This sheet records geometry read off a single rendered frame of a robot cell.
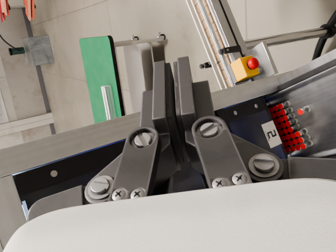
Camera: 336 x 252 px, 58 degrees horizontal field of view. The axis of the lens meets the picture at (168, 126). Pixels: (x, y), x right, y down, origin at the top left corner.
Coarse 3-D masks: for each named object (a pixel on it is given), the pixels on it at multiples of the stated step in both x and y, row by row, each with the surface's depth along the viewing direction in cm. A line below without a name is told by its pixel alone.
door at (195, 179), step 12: (72, 156) 72; (180, 168) 85; (192, 168) 87; (72, 180) 71; (84, 180) 72; (180, 180) 84; (192, 180) 86; (36, 192) 67; (48, 192) 68; (24, 204) 65
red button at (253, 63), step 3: (252, 57) 104; (249, 60) 104; (252, 60) 104; (255, 60) 104; (249, 63) 104; (252, 63) 103; (255, 63) 104; (258, 63) 105; (249, 66) 104; (252, 66) 104; (255, 66) 104
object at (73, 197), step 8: (64, 192) 11; (72, 192) 11; (80, 192) 11; (40, 200) 11; (48, 200) 11; (56, 200) 10; (64, 200) 10; (72, 200) 10; (80, 200) 10; (32, 208) 10; (40, 208) 10; (48, 208) 10; (56, 208) 10; (32, 216) 10
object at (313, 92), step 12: (324, 72) 96; (300, 84) 105; (312, 84) 101; (324, 84) 98; (276, 96) 114; (288, 96) 110; (300, 96) 106; (312, 96) 102; (324, 96) 99; (312, 108) 103; (324, 108) 100; (300, 120) 109; (312, 120) 105; (324, 120) 101; (312, 132) 106; (324, 132) 102; (312, 144) 107; (324, 144) 103; (300, 156) 112; (312, 156) 106
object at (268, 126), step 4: (272, 120) 105; (264, 124) 103; (268, 124) 104; (272, 124) 105; (264, 128) 102; (268, 128) 103; (272, 128) 104; (264, 132) 102; (272, 132) 104; (276, 132) 105; (276, 136) 104; (268, 140) 102; (272, 140) 103; (276, 140) 104; (280, 140) 104; (272, 144) 102; (276, 144) 103
